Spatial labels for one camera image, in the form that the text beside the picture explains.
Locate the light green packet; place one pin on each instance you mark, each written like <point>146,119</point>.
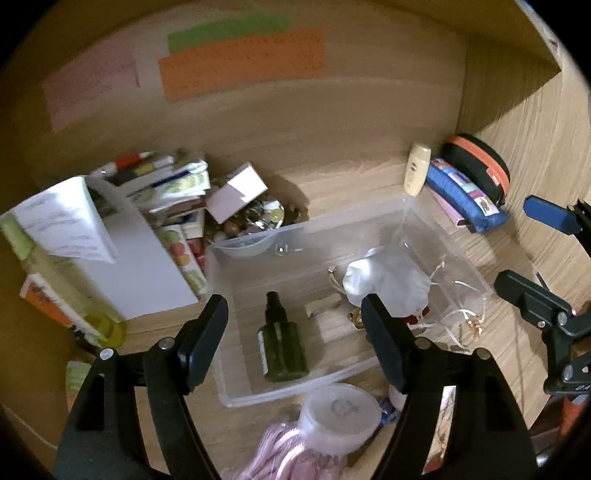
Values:
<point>76,383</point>

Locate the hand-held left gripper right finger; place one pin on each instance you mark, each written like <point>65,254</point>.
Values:
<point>383,337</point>

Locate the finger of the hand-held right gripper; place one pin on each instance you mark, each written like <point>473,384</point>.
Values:
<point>549,213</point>
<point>531,295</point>

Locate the white file holder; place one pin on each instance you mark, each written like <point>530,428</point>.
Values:
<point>134,267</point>

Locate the bowl of small trinkets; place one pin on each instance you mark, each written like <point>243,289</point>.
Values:
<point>258,217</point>

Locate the orange wall note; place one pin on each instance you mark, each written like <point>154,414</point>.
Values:
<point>240,64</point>

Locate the round clear plastic jar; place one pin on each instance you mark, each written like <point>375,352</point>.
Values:
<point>339,415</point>

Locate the pink printed packet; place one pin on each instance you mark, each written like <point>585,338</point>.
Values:
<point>441,415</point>

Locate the dark green spray bottle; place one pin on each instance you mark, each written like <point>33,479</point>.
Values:
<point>281,350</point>

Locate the small pink box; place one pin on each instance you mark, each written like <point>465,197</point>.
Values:
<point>235,194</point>

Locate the pile of packets and boxes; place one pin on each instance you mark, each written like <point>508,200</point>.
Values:
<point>175,184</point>

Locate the pink cloth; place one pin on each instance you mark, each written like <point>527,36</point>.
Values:
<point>277,457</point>

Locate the pink wall note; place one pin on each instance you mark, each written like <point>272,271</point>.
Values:
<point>87,83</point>

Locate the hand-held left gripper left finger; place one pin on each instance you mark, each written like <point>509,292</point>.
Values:
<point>207,332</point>

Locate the orange book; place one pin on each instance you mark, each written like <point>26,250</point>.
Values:
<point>44,300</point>

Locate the pink booklet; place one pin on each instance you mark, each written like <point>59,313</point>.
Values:
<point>450,213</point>

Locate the yellow green folder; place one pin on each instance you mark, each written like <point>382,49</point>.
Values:
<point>51,277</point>

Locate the white paper sheet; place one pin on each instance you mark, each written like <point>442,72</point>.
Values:
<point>64,221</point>

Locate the cream lotion bottle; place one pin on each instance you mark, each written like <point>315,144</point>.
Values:
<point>417,170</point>

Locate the black and orange case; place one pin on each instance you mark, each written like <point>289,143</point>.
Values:
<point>480,161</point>

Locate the green wall note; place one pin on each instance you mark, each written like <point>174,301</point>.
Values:
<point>221,32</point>

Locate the gold earrings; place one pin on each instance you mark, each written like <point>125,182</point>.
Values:
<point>475,325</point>

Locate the wooden desktop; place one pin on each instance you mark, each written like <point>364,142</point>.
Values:
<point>360,184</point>

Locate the blue zip pouch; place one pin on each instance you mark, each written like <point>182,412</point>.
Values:
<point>461,198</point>

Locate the small gold trinket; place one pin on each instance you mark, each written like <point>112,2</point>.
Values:
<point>356,319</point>

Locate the clear plastic storage box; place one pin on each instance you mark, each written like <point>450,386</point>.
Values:
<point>258,277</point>

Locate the small blue white packet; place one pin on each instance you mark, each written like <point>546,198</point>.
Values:
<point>390,410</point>

